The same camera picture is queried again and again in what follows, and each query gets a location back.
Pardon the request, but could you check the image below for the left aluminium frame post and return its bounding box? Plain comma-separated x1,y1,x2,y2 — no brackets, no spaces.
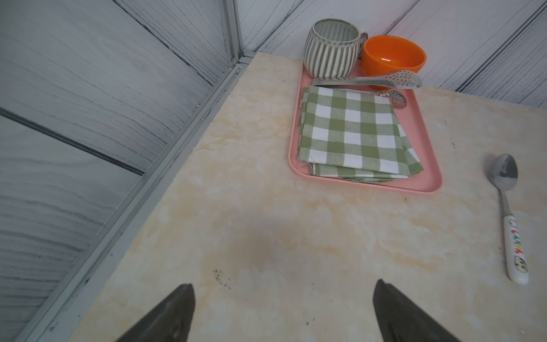
218,0,244,65

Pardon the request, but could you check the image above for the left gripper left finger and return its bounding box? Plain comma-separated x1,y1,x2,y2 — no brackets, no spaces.
117,284,196,342

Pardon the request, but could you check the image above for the green checkered cloth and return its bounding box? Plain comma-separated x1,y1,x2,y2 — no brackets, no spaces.
297,85,424,183

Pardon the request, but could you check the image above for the metal utensil on tray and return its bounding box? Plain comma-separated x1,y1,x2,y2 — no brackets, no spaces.
311,70,423,109

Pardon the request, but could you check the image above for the metal spoon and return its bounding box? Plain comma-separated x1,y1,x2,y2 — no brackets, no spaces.
488,154,529,285

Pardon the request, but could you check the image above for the orange bowl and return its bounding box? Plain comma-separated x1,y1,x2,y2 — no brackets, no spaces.
360,36,427,76

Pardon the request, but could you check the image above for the pink tray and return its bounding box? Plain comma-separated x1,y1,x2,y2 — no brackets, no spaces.
289,70,443,195

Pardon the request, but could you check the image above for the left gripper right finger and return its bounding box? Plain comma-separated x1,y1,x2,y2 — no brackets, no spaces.
373,279,458,342

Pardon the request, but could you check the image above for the striped grey mug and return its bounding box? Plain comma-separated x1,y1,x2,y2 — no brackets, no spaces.
303,19,368,80

